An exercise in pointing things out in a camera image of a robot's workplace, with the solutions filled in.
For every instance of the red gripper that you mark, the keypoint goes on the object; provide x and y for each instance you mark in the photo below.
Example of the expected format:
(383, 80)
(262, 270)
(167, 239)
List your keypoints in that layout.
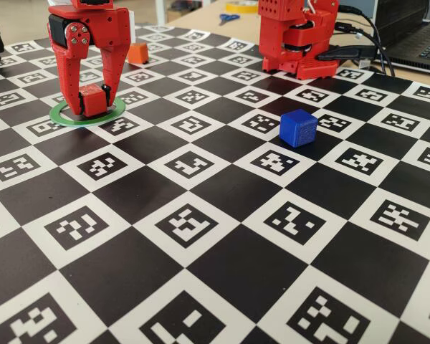
(109, 34)

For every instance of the red cube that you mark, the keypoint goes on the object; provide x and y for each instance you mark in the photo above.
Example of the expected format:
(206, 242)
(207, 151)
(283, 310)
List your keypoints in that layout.
(95, 102)

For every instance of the orange cube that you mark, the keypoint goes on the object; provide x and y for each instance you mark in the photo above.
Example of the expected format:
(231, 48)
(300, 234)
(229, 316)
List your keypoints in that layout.
(139, 53)

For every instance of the blue cube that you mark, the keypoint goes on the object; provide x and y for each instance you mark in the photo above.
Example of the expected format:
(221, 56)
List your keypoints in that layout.
(297, 127)

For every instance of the white table leg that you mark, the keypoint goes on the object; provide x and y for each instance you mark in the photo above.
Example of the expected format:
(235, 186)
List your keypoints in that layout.
(162, 10)

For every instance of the blue scissors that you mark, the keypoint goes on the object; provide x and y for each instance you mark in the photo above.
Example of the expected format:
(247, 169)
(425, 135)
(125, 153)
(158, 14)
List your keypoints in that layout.
(229, 18)

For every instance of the yellow tape roll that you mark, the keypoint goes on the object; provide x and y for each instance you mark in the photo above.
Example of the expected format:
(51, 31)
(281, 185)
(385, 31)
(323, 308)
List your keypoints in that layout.
(243, 6)

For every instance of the black white marker mat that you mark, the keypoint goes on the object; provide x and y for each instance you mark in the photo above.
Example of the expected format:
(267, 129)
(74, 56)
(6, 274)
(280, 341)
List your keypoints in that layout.
(215, 251)

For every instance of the black laptop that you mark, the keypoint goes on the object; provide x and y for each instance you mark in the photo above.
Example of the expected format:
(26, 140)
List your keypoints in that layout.
(408, 21)

